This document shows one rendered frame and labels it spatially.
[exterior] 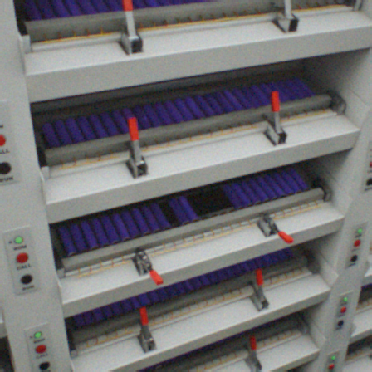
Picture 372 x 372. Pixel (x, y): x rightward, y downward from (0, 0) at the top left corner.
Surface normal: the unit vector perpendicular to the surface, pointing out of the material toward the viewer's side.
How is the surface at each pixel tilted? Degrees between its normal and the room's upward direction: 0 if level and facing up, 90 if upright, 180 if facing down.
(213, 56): 105
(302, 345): 15
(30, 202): 90
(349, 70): 90
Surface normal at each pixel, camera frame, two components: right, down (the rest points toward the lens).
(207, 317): 0.11, -0.70
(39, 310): 0.44, 0.47
